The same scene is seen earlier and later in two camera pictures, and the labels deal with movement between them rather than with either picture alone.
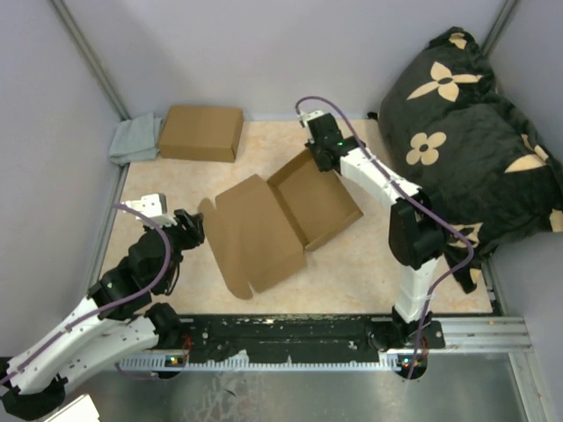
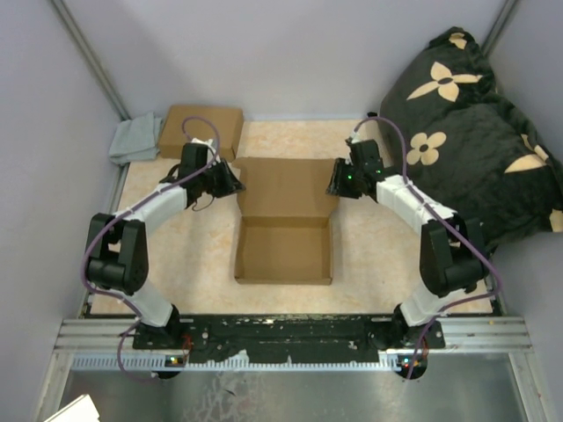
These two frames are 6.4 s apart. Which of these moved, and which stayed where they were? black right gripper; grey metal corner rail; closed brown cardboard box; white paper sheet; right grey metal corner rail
Moved: black right gripper
Stayed: closed brown cardboard box; grey metal corner rail; right grey metal corner rail; white paper sheet
